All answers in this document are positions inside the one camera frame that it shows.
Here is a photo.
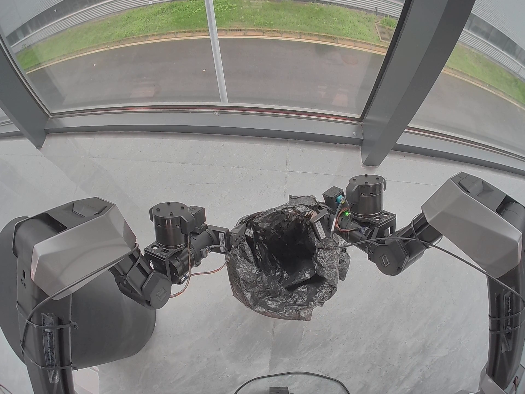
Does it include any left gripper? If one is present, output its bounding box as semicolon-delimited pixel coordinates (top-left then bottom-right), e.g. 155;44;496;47
185;226;247;268

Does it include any black cable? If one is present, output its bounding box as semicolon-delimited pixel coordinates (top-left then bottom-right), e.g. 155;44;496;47
20;245;140;346
245;369;349;394
328;236;525;303

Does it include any black plastic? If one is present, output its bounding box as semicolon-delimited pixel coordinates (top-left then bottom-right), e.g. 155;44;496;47
334;245;352;282

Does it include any window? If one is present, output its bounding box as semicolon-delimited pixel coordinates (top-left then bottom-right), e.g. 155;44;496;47
0;0;525;169

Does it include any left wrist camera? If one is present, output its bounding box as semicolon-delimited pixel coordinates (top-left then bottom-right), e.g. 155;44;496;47
186;205;208;234

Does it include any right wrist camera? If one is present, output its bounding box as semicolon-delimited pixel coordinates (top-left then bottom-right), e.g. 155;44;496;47
323;186;346;212

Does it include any black plastic bag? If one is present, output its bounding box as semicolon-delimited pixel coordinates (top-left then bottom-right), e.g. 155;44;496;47
227;194;343;322

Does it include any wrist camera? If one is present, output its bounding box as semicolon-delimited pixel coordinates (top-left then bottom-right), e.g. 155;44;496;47
186;205;208;234
323;186;346;212

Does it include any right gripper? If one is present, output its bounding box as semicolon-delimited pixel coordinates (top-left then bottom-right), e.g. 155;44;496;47
313;214;349;243

